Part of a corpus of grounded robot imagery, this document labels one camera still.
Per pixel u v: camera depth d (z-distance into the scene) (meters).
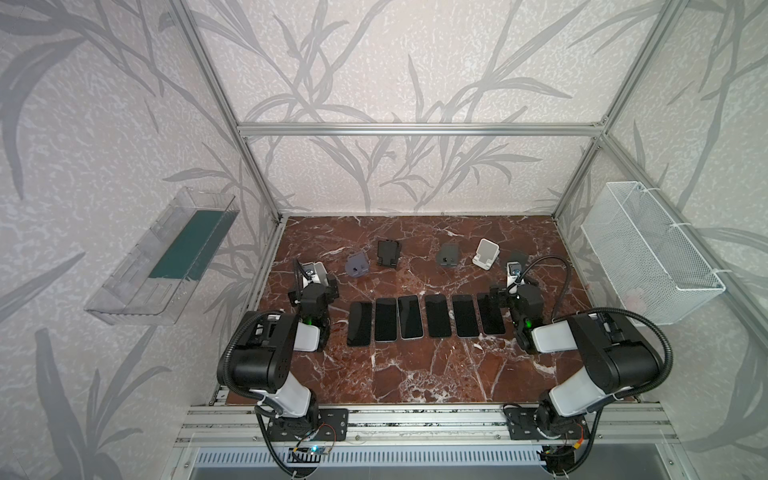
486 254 1.02
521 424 0.73
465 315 0.94
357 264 1.03
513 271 0.81
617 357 0.46
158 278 0.64
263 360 0.45
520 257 1.05
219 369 0.45
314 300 0.71
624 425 0.75
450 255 1.06
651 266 0.64
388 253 1.05
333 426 0.73
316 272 0.82
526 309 0.72
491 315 0.95
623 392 0.49
